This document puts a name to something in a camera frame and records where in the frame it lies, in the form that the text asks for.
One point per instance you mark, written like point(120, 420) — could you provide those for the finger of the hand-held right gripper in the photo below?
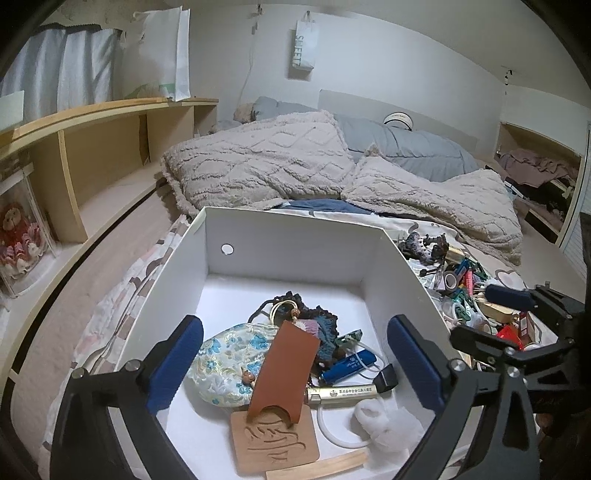
point(480, 344)
point(508, 295)

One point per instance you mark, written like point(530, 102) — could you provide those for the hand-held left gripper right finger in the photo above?
point(415, 364)

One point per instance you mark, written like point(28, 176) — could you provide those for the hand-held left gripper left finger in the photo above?
point(178, 364)

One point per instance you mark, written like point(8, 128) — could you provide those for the brown leather sleeve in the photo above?
point(281, 369)

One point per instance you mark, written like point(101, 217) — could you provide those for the carved wooden coaster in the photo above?
point(277, 450)

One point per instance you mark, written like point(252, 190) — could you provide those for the white cardboard box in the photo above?
point(286, 249)

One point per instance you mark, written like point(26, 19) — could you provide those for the oval wooden box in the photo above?
point(498, 314)

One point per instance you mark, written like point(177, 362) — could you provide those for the red packet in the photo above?
point(510, 334)

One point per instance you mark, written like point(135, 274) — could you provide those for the floral fabric pouch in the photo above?
point(226, 360)

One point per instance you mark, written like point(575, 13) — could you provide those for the brown tape roll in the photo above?
point(444, 280)

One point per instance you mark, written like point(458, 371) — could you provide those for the blue lighter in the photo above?
point(348, 365)

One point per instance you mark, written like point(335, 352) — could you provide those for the white fluffy item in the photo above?
point(383, 424)

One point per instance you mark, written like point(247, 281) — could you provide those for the green circuit board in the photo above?
point(348, 340)

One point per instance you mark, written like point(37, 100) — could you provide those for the gold tube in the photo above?
point(341, 393)

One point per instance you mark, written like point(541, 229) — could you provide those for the dark crochet piece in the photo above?
point(325, 330)

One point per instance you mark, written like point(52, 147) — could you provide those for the white louvered door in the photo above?
point(579, 230)

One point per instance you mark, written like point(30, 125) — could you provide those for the dark figurine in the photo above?
point(422, 247)

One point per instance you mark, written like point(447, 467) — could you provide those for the wooden stick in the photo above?
point(344, 460)
point(304, 475)

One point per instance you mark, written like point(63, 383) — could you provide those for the heap of clothes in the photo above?
point(535, 168)

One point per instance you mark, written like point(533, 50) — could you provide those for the wooden closet shelf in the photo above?
point(508, 134)

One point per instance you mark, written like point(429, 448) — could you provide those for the grey pillow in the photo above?
point(415, 152)

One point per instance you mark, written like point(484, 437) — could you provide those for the dark blue cloth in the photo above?
point(318, 206)

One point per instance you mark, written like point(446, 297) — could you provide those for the white round helmet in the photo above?
point(398, 119)

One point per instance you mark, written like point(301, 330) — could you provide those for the doll in clear case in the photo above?
point(18, 230)

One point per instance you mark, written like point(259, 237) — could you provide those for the wooden bedside shelf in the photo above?
point(92, 152)

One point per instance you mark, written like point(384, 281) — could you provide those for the pale headboard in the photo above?
point(351, 104)

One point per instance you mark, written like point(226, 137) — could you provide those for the beige plush toy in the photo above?
point(244, 114)

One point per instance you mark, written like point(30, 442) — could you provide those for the white tote bag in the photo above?
point(161, 46)

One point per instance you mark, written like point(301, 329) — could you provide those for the hanging white paper bag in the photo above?
point(302, 50)

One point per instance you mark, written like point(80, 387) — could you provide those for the pale blue curtain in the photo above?
point(69, 60)

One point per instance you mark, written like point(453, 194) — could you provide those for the dark wall hook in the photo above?
point(508, 76)

